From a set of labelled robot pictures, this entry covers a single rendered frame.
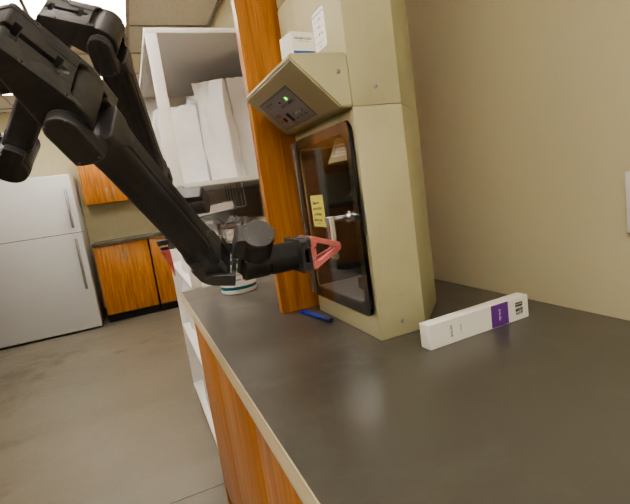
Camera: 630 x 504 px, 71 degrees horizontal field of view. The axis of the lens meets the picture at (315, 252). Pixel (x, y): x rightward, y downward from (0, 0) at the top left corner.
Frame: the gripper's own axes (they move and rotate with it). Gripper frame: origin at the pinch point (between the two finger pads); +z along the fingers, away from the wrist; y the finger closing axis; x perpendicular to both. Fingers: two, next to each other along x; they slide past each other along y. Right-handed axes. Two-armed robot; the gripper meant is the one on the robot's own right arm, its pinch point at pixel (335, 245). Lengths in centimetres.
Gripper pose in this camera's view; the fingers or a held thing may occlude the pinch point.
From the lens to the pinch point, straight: 90.4
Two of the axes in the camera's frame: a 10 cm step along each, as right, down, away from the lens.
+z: 9.2, -2.0, 3.5
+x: 1.6, 9.8, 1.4
